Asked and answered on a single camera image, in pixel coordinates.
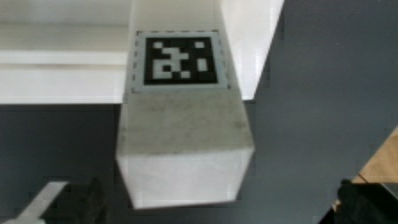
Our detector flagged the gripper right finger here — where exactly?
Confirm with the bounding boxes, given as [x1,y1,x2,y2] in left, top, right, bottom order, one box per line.
[335,180,398,224]

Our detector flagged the white table leg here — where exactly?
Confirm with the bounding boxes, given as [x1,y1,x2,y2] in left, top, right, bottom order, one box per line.
[116,0,255,210]

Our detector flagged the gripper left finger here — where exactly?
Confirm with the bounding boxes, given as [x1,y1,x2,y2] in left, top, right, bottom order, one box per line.
[10,179,109,224]

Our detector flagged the white square tabletop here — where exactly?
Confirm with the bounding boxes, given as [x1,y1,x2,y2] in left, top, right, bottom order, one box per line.
[0,0,287,105]

